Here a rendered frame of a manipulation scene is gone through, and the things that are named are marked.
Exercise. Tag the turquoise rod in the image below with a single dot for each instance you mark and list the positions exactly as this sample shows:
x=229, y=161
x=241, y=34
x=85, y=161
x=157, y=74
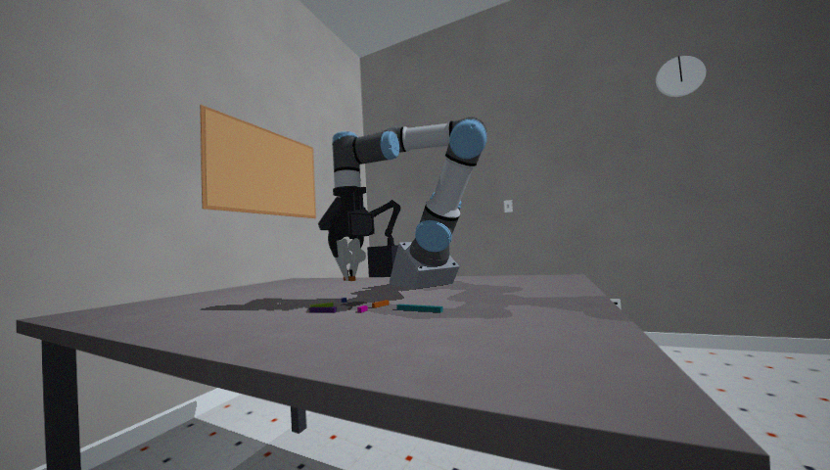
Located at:
x=427, y=308

